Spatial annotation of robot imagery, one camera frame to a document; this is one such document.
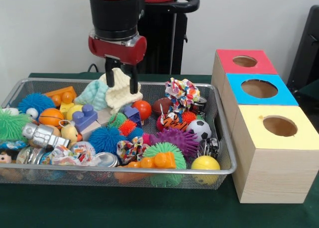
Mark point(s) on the blue spiky ball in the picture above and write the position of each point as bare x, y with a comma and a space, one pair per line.
106, 138

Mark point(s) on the clear mesh bin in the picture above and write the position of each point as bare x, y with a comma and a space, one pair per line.
225, 148

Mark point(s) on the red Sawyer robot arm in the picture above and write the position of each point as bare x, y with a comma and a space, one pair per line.
114, 11

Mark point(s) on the black flat panel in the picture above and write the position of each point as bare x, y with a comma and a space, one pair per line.
306, 51

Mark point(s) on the purple spiky ball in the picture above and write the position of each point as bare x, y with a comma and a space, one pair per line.
177, 138

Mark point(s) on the yellow ball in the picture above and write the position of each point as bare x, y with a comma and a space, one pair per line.
205, 163

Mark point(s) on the cream knitted cloth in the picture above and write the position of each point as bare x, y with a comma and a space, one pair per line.
119, 96

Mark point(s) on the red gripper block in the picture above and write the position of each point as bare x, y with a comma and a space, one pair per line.
117, 50

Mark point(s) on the dark green tablecloth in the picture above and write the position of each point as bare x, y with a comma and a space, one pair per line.
310, 91
124, 208

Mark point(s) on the small basketball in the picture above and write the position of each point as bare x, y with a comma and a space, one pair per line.
51, 116

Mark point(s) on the wooden box with three holes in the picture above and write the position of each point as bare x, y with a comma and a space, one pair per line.
274, 175

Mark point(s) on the green spiky ball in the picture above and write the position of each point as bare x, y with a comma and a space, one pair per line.
162, 148

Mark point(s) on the orange toy block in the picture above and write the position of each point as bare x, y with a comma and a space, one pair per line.
159, 160

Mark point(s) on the silver toy robot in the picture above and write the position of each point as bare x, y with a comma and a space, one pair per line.
42, 136

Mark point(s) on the colourful patterned cloth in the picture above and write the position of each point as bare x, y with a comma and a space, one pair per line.
183, 92

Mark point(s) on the small soccer ball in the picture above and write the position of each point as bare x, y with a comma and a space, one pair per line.
199, 129

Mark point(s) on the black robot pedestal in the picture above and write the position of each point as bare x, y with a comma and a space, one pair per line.
162, 38

